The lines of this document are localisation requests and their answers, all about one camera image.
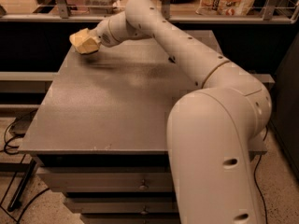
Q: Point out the grey power box floor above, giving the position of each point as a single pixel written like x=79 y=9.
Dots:
x=21 y=124

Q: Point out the yellow sponge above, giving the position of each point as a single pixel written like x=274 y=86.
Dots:
x=85 y=41

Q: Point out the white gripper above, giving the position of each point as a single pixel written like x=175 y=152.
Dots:
x=104 y=35

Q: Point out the metal shelf rail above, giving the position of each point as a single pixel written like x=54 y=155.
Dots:
x=272 y=11

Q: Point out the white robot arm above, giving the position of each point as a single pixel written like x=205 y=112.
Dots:
x=208 y=129

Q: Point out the top drawer with knob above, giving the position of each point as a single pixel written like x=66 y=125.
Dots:
x=87 y=180

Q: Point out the grey drawer cabinet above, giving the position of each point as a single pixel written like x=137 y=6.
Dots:
x=108 y=112

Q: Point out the drawer with knob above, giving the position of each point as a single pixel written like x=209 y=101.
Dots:
x=127 y=205
x=87 y=180

